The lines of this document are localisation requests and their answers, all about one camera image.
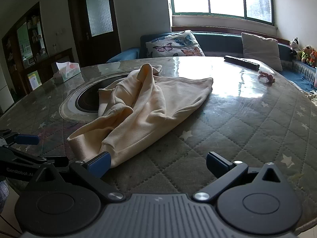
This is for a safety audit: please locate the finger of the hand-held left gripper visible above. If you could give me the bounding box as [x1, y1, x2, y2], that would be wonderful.
[0, 147, 69, 167]
[0, 128, 40, 146]

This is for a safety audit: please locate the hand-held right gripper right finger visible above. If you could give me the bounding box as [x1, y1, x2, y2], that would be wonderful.
[194, 152, 290, 201]

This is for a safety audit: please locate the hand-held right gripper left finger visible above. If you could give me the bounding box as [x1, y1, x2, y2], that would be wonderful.
[30, 151, 125, 202]

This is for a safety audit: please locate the cream fleece garment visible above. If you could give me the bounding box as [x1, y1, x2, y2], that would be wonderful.
[67, 63, 214, 169]

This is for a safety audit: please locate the person's left forearm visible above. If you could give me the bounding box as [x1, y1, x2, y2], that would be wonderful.
[0, 177, 10, 214]

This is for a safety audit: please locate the white refrigerator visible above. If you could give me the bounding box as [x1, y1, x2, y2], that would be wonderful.
[0, 66, 14, 114]

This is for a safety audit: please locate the round black inset cooktop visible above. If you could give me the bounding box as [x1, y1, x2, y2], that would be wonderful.
[59, 73, 130, 124]

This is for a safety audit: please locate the tissue box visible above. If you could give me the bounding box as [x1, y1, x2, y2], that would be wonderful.
[51, 61, 81, 83]

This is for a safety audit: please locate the low dark wooden sideboard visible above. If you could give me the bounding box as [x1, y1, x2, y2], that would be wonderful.
[25, 48, 75, 95]

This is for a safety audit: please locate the tall dark display cabinet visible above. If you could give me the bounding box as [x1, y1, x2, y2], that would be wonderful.
[1, 2, 49, 103]

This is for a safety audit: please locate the small pink item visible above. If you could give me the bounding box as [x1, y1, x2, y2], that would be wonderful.
[258, 71, 276, 82]

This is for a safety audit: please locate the black remote control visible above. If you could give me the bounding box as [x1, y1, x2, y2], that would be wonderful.
[223, 55, 260, 70]

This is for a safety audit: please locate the blue cushion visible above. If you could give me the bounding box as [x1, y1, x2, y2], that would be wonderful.
[106, 48, 140, 63]

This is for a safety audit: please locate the blue sofa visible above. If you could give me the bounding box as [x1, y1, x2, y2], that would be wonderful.
[106, 32, 317, 93]

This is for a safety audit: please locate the plain grey pillow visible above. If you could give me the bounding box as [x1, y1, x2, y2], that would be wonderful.
[241, 32, 283, 72]

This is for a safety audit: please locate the butterfly print pillow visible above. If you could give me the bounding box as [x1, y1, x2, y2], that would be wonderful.
[145, 30, 205, 59]

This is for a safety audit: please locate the dark wooden glass door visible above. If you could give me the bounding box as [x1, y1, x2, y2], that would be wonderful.
[66, 0, 122, 68]

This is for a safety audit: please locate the black and white plush toy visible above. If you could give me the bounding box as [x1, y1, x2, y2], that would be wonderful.
[289, 38, 301, 60]

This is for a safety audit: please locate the brown plush toy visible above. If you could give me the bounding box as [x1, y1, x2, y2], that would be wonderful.
[300, 45, 313, 64]

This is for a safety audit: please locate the orange plush toy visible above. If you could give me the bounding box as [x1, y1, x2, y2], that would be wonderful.
[308, 50, 317, 68]

